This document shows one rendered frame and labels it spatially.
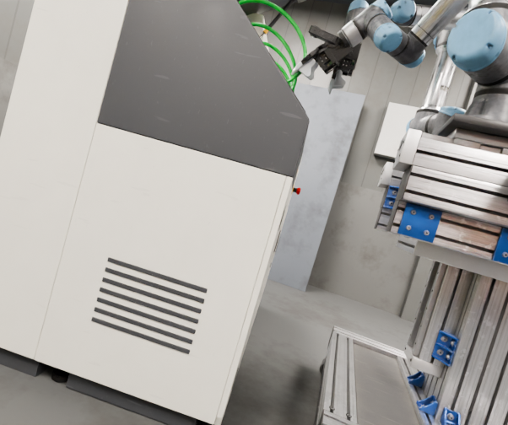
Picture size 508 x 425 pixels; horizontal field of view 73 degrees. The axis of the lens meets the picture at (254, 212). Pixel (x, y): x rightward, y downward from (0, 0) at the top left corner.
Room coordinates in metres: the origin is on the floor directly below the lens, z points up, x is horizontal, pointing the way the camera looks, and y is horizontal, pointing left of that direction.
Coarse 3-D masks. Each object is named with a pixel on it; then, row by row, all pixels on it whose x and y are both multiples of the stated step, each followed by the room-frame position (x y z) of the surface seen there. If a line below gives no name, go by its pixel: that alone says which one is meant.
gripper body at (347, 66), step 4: (360, 44) 1.36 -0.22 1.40; (352, 48) 1.37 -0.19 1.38; (356, 48) 1.36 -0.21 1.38; (356, 52) 1.36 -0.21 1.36; (348, 56) 1.35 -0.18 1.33; (352, 56) 1.34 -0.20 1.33; (356, 56) 1.34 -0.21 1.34; (344, 60) 1.36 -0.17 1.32; (348, 60) 1.36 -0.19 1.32; (352, 60) 1.35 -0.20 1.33; (356, 60) 1.34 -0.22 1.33; (340, 64) 1.36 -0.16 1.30; (344, 64) 1.36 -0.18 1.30; (348, 64) 1.36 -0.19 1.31; (352, 64) 1.36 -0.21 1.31; (332, 68) 1.39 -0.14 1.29; (340, 68) 1.36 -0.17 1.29; (344, 68) 1.36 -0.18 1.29; (348, 68) 1.35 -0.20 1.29; (352, 68) 1.34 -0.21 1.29; (344, 72) 1.39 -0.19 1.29; (348, 72) 1.39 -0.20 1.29; (352, 72) 1.38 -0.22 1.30
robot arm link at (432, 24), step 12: (444, 0) 1.07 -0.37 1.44; (456, 0) 1.05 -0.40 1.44; (468, 0) 1.05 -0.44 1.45; (432, 12) 1.09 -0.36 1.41; (444, 12) 1.07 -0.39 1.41; (456, 12) 1.07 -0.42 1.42; (420, 24) 1.11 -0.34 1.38; (432, 24) 1.09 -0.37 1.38; (444, 24) 1.09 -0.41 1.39; (408, 36) 1.13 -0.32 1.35; (420, 36) 1.12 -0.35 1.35; (432, 36) 1.12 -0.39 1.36; (408, 48) 1.13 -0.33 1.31; (420, 48) 1.14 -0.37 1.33; (408, 60) 1.17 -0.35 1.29; (420, 60) 1.17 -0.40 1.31
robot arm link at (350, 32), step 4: (348, 24) 1.18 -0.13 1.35; (352, 24) 1.16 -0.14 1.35; (344, 28) 1.18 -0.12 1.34; (348, 28) 1.17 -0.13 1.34; (352, 28) 1.16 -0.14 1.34; (356, 28) 1.16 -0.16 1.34; (344, 32) 1.17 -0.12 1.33; (348, 32) 1.17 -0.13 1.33; (352, 32) 1.17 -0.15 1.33; (356, 32) 1.16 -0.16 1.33; (348, 36) 1.17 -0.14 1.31; (352, 36) 1.17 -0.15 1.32; (356, 36) 1.17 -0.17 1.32; (360, 36) 1.17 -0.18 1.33; (348, 40) 1.18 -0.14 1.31; (352, 40) 1.18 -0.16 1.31; (356, 40) 1.18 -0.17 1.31; (360, 40) 1.19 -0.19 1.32; (352, 44) 1.19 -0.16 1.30; (356, 44) 1.20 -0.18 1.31
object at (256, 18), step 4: (248, 16) 1.66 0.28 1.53; (252, 16) 1.65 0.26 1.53; (256, 16) 1.65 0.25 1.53; (260, 16) 1.65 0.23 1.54; (252, 20) 1.65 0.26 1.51; (256, 20) 1.65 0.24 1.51; (260, 20) 1.65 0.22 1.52; (264, 20) 1.69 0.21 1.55; (256, 28) 1.65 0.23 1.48; (260, 28) 1.65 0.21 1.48; (260, 32) 1.65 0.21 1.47; (264, 36) 1.73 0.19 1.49; (264, 40) 1.73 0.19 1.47; (300, 160) 1.64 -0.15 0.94; (296, 176) 1.92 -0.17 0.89; (288, 204) 1.76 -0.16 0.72; (284, 216) 1.66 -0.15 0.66; (280, 232) 1.89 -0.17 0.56; (276, 248) 2.21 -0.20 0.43; (272, 260) 1.71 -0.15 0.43; (268, 272) 1.95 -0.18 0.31; (264, 284) 1.65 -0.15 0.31; (260, 300) 1.76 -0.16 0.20; (252, 324) 1.62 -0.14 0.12
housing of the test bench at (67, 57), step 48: (48, 0) 1.00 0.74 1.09; (96, 0) 0.98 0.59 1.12; (48, 48) 0.99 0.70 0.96; (96, 48) 0.98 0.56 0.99; (48, 96) 0.99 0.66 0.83; (96, 96) 0.98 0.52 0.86; (0, 144) 1.00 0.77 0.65; (48, 144) 0.99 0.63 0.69; (0, 192) 1.00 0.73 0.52; (48, 192) 0.98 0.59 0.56; (0, 240) 0.99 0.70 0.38; (48, 240) 0.98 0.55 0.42; (0, 288) 0.99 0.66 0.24; (48, 288) 0.98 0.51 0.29; (0, 336) 0.99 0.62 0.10
